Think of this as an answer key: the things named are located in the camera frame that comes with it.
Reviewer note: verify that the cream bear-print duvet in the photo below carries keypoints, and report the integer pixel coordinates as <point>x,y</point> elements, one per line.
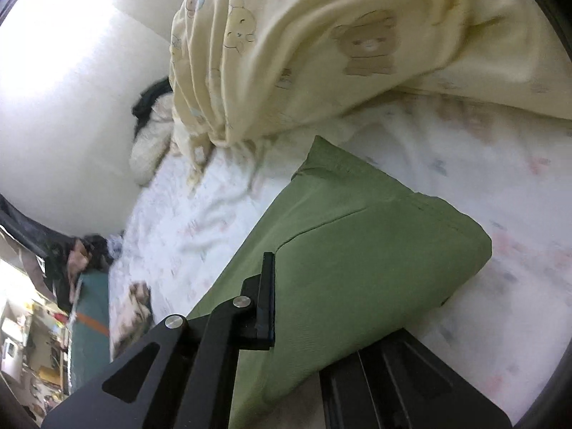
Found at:
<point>243,69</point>

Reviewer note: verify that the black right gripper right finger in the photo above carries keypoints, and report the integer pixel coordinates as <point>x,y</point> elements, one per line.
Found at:
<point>397,382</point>

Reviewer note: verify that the black garment on pillow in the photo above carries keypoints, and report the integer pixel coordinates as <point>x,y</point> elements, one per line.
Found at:
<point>142,109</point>

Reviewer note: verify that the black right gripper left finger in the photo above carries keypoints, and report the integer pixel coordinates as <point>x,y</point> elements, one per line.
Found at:
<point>182,373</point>

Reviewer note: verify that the white floral bed sheet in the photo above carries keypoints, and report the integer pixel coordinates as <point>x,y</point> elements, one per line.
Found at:
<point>505,331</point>

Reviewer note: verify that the green pants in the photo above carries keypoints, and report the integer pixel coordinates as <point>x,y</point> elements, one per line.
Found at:
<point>357,256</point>

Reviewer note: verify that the beige pillow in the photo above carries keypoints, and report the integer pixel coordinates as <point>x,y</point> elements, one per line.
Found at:
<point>152,140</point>

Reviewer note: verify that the dark clothes pile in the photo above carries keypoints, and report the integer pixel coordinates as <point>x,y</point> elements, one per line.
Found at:
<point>69,258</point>

